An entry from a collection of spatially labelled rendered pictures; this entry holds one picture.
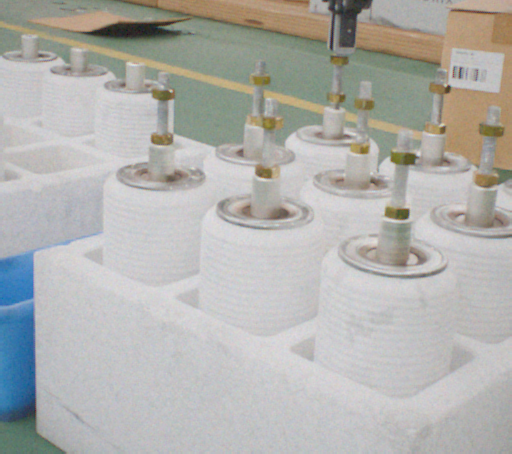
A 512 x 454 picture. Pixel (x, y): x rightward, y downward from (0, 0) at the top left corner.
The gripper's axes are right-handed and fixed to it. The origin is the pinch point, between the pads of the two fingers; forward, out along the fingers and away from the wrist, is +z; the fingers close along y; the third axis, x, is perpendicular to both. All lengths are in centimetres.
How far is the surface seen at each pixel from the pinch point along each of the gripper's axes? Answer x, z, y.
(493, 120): 1.1, 2.6, 26.7
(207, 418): -20.5, 24.4, 27.6
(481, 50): 61, 13, -72
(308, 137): -3.1, 10.4, 0.7
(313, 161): -3.5, 12.2, 3.4
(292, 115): 39, 36, -115
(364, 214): -5.8, 11.7, 20.6
